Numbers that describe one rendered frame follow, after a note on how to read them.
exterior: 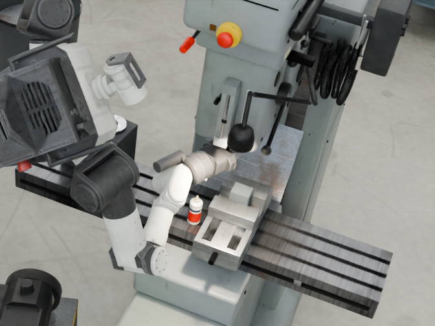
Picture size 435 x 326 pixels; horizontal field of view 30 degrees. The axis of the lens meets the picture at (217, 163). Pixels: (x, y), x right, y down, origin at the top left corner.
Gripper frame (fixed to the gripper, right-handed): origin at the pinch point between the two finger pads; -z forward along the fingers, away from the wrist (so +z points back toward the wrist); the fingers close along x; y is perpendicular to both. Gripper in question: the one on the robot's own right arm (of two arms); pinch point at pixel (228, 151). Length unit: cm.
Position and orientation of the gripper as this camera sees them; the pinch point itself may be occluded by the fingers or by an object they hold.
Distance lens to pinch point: 245.2
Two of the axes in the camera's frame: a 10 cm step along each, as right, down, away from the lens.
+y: -1.4, 7.6, 6.3
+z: -7.0, 3.7, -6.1
